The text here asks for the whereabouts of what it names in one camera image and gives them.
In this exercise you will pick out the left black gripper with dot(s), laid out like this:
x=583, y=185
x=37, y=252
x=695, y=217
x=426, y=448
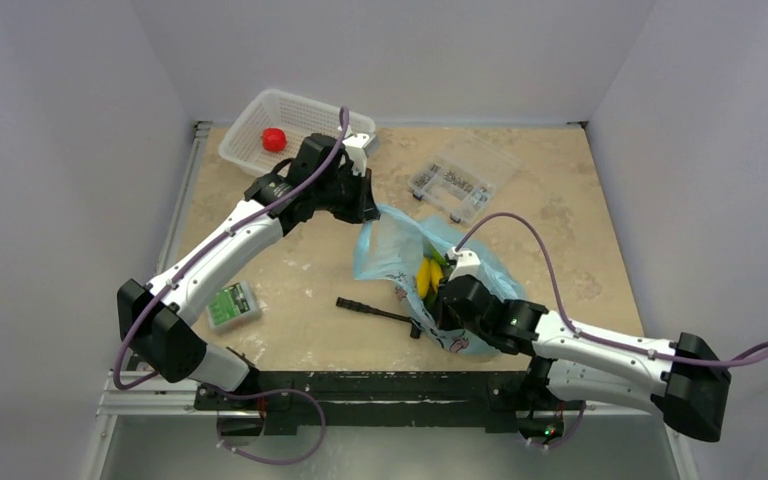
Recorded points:
x=364, y=208

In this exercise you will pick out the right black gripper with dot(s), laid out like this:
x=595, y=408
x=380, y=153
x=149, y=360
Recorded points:
x=450, y=302

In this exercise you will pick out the light blue plastic bag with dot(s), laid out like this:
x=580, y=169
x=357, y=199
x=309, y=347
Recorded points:
x=392, y=249

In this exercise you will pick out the green fake fruit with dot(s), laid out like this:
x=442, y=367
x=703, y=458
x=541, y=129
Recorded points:
x=438, y=257

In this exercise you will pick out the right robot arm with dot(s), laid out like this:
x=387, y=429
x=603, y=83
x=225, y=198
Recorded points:
x=683, y=380

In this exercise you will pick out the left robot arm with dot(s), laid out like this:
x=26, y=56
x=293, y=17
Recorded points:
x=156, y=317

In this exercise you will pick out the yellow fake fruit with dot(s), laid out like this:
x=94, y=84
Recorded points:
x=428, y=277

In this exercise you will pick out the red fake fruit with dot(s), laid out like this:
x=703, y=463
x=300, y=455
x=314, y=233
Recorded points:
x=273, y=140

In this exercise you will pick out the clear plastic screw organizer box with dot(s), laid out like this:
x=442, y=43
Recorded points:
x=463, y=177

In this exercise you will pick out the white perforated plastic basket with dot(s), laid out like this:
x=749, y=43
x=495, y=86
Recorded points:
x=275, y=124

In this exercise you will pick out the green label clear small box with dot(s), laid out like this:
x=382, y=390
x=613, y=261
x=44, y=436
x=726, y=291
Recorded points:
x=233, y=306

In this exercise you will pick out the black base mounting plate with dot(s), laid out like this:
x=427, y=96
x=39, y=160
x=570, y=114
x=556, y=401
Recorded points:
x=495, y=401

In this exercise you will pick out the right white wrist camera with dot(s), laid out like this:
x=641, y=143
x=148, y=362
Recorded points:
x=462, y=262

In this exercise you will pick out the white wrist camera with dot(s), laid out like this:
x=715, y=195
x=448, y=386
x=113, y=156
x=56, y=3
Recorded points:
x=359, y=147
x=462, y=262

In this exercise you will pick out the black T-handle tool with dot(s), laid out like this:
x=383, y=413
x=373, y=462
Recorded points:
x=363, y=308

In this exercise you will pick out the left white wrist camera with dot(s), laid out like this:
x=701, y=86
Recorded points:
x=359, y=147

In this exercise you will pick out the aluminium frame rail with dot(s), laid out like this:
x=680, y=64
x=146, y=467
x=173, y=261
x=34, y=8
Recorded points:
x=135, y=187

